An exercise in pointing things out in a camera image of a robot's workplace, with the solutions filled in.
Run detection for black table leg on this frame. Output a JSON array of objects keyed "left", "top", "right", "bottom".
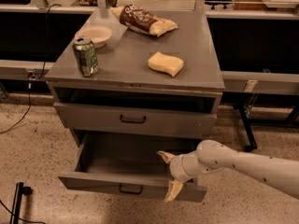
[{"left": 238, "top": 105, "right": 257, "bottom": 152}]

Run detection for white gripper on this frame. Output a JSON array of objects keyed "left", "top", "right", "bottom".
[{"left": 157, "top": 150, "right": 222, "bottom": 203}]

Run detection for yellow sponge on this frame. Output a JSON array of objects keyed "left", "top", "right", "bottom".
[{"left": 148, "top": 51, "right": 184, "bottom": 77}]

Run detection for grey drawer cabinet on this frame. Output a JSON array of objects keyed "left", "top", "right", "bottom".
[{"left": 44, "top": 7, "right": 226, "bottom": 142}]

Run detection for grey drawer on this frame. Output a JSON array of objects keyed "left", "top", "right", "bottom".
[
  {"left": 54, "top": 103, "right": 217, "bottom": 139},
  {"left": 59, "top": 132, "right": 198, "bottom": 199}
]

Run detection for green soda can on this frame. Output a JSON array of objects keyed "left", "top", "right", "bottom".
[{"left": 72, "top": 36, "right": 98, "bottom": 77}]

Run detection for grey side table rail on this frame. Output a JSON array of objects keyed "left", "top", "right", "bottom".
[{"left": 221, "top": 71, "right": 299, "bottom": 96}]

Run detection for grey top drawer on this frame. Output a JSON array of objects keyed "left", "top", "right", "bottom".
[{"left": 54, "top": 103, "right": 217, "bottom": 139}]

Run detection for black floor cable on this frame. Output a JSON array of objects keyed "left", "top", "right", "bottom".
[{"left": 0, "top": 3, "right": 63, "bottom": 135}]

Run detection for white bowl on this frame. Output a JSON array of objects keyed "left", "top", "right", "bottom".
[{"left": 75, "top": 25, "right": 112, "bottom": 49}]

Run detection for brown chip bag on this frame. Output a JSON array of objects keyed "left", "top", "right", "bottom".
[{"left": 110, "top": 5, "right": 178, "bottom": 37}]

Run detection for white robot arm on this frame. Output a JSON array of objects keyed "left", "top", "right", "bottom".
[{"left": 157, "top": 140, "right": 299, "bottom": 202}]

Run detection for black stand bottom left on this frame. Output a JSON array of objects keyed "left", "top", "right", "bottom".
[{"left": 9, "top": 182, "right": 33, "bottom": 224}]

